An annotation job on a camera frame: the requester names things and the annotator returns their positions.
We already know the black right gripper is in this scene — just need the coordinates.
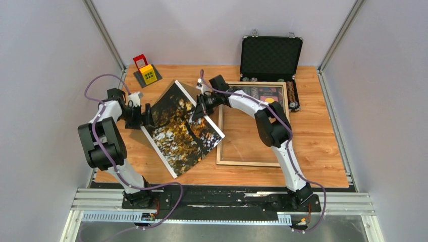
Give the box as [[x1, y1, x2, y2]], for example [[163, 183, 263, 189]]
[[192, 92, 221, 121]]

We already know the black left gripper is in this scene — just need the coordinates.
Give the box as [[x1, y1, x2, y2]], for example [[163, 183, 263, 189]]
[[118, 103, 156, 130]]

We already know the autumn leaves photo print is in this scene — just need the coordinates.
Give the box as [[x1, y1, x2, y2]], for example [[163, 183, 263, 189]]
[[141, 80, 225, 178]]

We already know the wooden picture frame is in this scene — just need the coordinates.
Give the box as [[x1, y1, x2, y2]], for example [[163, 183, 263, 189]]
[[216, 82, 289, 167]]

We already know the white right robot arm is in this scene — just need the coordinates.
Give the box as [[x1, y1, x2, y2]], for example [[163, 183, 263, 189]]
[[191, 75, 313, 211]]

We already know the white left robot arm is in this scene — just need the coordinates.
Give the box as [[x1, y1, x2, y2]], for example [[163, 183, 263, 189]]
[[78, 88, 155, 208]]

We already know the brown backing board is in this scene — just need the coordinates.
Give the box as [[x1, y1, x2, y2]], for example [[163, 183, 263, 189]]
[[129, 79, 200, 149]]

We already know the yellow red toy block house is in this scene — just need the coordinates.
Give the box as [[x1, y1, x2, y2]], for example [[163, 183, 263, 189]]
[[133, 54, 162, 88]]

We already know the black poker chip case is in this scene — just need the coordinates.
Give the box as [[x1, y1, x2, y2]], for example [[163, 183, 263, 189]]
[[240, 29, 303, 112]]

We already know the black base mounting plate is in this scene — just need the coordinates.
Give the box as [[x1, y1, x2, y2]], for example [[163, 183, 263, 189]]
[[121, 185, 322, 221]]

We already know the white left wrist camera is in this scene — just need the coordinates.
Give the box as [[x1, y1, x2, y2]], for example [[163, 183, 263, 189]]
[[128, 91, 143, 107]]

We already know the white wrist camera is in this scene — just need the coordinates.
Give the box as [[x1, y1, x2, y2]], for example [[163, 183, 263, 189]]
[[128, 91, 143, 107], [196, 78, 204, 90]]

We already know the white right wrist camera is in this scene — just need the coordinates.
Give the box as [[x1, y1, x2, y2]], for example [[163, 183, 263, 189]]
[[196, 78, 204, 90]]

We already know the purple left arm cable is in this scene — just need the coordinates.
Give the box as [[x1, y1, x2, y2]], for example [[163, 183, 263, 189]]
[[83, 74, 184, 231]]

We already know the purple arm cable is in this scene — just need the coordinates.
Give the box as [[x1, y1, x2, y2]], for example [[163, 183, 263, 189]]
[[199, 69, 327, 233], [83, 74, 184, 231]]

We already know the aluminium front rail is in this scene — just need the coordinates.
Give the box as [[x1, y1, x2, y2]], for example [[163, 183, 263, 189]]
[[61, 185, 384, 241]]

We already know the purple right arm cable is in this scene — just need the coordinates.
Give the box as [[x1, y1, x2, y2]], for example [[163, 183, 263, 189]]
[[199, 69, 327, 233]]

